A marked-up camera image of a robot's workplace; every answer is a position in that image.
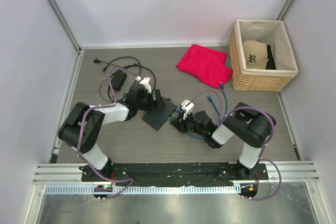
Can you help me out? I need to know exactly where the beige baseball cap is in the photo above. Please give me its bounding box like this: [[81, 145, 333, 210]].
[[243, 40, 268, 69]]

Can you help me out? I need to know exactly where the black power adapter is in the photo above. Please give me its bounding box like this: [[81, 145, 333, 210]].
[[110, 70, 127, 91]]

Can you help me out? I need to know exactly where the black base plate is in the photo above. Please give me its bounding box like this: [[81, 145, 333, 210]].
[[81, 162, 269, 187]]

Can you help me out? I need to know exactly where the red cloth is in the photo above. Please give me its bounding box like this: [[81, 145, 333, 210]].
[[176, 44, 233, 89]]

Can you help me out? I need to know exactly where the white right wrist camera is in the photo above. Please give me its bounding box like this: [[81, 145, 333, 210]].
[[179, 99, 194, 120]]

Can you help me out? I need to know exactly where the black power cable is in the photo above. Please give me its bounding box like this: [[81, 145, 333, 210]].
[[93, 56, 173, 104]]

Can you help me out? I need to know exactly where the wicker basket with liner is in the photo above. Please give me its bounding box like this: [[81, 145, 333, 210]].
[[229, 19, 298, 92]]

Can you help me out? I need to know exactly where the black network switch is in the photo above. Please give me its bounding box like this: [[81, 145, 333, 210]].
[[142, 97, 177, 131]]

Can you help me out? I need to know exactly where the black item in basket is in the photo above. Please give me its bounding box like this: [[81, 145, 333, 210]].
[[266, 45, 276, 70]]

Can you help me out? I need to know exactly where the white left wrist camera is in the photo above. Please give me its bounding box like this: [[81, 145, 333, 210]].
[[135, 76, 152, 93]]

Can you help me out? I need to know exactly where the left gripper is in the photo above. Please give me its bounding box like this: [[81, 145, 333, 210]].
[[136, 90, 166, 112]]

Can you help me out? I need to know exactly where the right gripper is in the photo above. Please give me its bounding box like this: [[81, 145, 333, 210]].
[[172, 109, 206, 137]]

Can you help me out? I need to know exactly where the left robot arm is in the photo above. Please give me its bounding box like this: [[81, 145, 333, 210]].
[[58, 83, 166, 182]]

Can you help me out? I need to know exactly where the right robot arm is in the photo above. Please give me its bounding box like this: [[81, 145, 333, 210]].
[[170, 102, 277, 179]]

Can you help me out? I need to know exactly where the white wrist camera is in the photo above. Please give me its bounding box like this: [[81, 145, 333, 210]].
[[135, 76, 152, 93], [179, 99, 194, 120]]

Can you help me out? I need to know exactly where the white slotted cable duct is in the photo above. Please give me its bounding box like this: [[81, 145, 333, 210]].
[[44, 184, 241, 195]]

